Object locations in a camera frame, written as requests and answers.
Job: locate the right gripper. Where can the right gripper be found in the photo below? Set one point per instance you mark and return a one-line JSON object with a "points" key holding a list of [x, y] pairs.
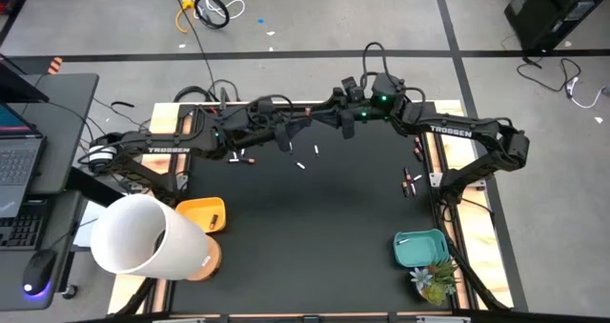
{"points": [[357, 112]]}

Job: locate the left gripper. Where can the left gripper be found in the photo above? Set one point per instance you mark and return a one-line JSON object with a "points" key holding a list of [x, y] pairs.
{"points": [[281, 132]]}

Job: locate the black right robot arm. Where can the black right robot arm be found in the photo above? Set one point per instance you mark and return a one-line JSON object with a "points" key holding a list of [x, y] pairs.
{"points": [[476, 127]]}

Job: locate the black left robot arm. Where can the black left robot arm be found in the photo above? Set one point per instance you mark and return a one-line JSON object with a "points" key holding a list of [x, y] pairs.
{"points": [[143, 144]]}

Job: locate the yellow plastic bin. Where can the yellow plastic bin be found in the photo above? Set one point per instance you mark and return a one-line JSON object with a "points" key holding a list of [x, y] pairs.
{"points": [[195, 211]]}

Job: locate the teal plastic bin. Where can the teal plastic bin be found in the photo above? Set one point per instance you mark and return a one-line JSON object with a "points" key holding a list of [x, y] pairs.
{"points": [[419, 254]]}

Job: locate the round wooden base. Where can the round wooden base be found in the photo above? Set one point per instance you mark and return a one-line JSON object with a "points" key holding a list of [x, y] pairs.
{"points": [[214, 261]]}

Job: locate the large white cylinder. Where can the large white cylinder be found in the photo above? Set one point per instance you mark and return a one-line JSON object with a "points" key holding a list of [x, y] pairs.
{"points": [[143, 237]]}

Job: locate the artificial succulent plant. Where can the artificial succulent plant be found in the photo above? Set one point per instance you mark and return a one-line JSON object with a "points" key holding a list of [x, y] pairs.
{"points": [[436, 292]]}

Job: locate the black desk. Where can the black desk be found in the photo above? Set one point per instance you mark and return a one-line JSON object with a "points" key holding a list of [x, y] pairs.
{"points": [[67, 123]]}

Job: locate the white mounting plate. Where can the white mounting plate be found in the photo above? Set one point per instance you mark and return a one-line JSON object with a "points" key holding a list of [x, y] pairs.
{"points": [[443, 319], [178, 320]]}

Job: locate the large black computer tower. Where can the large black computer tower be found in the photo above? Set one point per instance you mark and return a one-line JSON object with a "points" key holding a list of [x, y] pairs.
{"points": [[548, 13]]}

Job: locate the white paper sheet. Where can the white paper sheet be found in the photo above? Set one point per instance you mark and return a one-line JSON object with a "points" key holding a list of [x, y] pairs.
{"points": [[82, 228]]}

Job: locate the orange black striped marker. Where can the orange black striped marker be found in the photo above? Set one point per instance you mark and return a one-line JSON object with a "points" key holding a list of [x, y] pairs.
{"points": [[55, 66]]}

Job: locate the black desk monitor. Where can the black desk monitor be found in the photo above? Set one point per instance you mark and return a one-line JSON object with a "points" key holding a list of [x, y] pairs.
{"points": [[19, 82]]}

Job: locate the black laptop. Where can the black laptop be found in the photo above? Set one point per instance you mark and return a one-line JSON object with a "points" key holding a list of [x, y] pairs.
{"points": [[19, 161]]}

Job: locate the black caster wheel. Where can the black caster wheel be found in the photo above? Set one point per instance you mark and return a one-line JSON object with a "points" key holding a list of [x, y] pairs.
{"points": [[70, 292]]}

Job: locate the black keyboard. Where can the black keyboard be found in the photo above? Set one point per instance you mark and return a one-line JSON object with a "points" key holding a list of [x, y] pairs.
{"points": [[21, 228]]}

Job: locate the black computer mouse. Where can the black computer mouse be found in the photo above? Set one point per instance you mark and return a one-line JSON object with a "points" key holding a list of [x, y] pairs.
{"points": [[39, 270]]}

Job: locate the silver corner bracket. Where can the silver corner bracket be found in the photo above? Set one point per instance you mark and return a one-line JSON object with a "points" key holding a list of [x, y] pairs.
{"points": [[182, 181], [435, 180]]}

